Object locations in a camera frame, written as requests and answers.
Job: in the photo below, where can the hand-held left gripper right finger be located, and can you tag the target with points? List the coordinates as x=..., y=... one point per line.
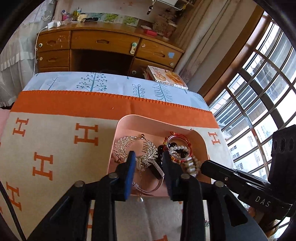
x=168, y=171

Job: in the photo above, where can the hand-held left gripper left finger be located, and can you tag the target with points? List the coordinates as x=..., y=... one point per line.
x=129, y=173

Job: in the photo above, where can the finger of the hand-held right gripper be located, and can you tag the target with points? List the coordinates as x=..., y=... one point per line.
x=284, y=157
x=222, y=172

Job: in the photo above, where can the silver pearl drop brooch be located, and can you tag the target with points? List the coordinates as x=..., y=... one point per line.
x=140, y=199

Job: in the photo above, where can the silver leaf hair comb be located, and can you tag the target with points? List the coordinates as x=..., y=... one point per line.
x=148, y=148

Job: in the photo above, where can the pink box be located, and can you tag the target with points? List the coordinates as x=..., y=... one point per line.
x=138, y=125

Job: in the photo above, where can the person's right hand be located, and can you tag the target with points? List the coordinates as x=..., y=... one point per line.
x=266, y=222

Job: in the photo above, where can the orange patterned blanket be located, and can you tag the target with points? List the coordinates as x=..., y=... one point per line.
x=57, y=120

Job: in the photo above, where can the illustrated cover book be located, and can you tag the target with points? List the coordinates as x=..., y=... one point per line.
x=171, y=77

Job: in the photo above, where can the green drawer lock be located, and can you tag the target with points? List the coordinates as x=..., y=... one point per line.
x=133, y=48

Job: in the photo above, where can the pale floral curtain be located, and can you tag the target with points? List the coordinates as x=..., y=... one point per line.
x=203, y=41

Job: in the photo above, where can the wooden desk with drawers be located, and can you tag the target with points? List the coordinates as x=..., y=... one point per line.
x=104, y=39

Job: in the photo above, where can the pink blanket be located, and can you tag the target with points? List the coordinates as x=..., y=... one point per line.
x=2, y=118

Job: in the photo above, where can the small red box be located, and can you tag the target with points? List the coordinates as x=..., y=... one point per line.
x=150, y=33

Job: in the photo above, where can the brown patterned bag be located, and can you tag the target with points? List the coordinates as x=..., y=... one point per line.
x=164, y=26

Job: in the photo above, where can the black flashlight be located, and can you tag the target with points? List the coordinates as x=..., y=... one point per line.
x=90, y=19

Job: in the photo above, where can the hanging keys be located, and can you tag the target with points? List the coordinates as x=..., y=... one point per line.
x=150, y=9

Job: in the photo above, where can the white charger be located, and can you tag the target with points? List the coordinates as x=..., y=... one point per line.
x=53, y=25

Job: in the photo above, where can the grid frame window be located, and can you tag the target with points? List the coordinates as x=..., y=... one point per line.
x=266, y=81

